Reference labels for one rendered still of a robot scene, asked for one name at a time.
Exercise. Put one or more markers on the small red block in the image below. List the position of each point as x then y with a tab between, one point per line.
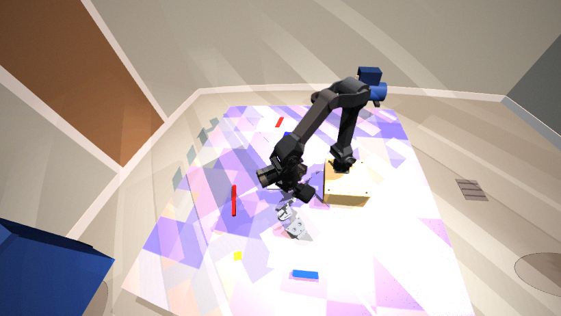
279	122

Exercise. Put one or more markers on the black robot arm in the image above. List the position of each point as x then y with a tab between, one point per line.
351	95

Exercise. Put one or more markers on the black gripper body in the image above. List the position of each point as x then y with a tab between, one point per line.
305	192

